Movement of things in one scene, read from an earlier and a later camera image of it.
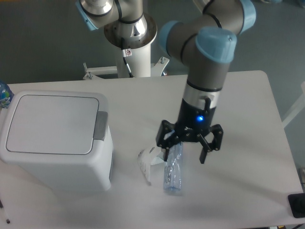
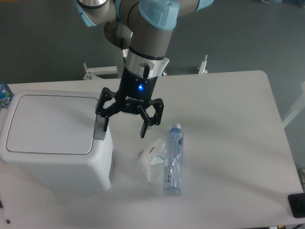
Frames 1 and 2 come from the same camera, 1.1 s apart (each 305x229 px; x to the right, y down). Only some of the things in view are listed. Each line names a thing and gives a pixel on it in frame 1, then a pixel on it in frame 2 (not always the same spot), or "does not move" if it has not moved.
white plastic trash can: x=48 y=136 does not move
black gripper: x=193 y=120 -> x=133 y=91
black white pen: x=1 y=206 does not move
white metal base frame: x=157 y=68 does not move
